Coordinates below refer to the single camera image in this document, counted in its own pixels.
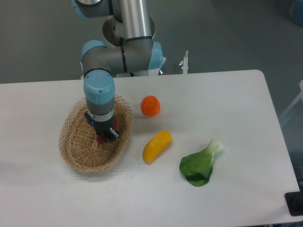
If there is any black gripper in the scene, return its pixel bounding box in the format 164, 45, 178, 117
84, 112, 120, 142

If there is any purple sweet potato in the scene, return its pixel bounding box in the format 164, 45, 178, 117
97, 117, 117, 144

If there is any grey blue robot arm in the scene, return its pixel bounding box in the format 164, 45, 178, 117
72, 0, 163, 142

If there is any woven wicker basket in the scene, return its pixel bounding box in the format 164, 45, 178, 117
59, 95, 133, 173

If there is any orange tangerine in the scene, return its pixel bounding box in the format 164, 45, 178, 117
141, 96, 160, 116

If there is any yellow mango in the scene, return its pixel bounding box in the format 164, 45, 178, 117
143, 130, 172, 165

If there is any green bok choy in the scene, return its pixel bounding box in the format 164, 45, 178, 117
179, 139, 223, 187

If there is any black device at table edge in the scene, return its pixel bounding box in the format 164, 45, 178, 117
285, 192, 303, 216

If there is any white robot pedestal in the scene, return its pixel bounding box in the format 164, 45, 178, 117
80, 15, 167, 80

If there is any white frame post with clamp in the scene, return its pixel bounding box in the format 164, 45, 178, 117
179, 50, 190, 75

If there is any white frame at right edge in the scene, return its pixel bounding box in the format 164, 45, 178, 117
279, 80, 303, 122

